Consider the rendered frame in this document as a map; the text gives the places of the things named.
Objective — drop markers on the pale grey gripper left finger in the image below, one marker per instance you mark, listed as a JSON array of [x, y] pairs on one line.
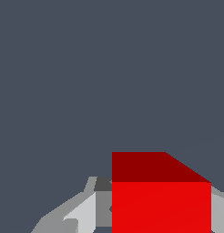
[[83, 209]]

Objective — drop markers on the red cube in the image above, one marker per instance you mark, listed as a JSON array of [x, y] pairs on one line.
[[160, 206]]

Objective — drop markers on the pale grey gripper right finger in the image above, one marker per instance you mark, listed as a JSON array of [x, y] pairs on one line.
[[219, 212]]

